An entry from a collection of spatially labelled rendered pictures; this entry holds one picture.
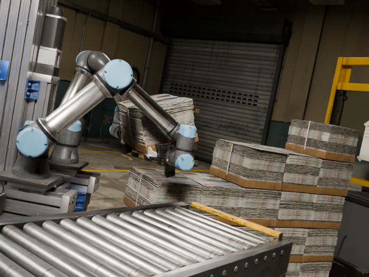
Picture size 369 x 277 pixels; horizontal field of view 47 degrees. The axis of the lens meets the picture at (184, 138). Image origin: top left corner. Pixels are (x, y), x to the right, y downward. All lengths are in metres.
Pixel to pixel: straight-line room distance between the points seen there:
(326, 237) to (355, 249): 0.54
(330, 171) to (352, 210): 0.72
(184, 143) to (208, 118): 8.78
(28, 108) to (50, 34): 0.36
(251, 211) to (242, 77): 7.78
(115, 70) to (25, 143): 0.44
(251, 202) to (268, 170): 0.22
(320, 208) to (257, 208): 0.53
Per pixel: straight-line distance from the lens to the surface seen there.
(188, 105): 2.14
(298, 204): 2.83
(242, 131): 10.07
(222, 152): 2.70
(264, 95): 9.86
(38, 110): 2.10
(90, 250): 1.24
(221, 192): 2.42
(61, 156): 2.34
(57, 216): 1.46
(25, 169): 1.87
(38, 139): 1.71
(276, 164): 2.63
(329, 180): 2.98
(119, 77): 1.70
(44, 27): 2.16
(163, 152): 1.97
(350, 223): 3.62
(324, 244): 3.09
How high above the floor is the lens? 1.22
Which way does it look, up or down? 4 degrees down
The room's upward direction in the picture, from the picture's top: 11 degrees clockwise
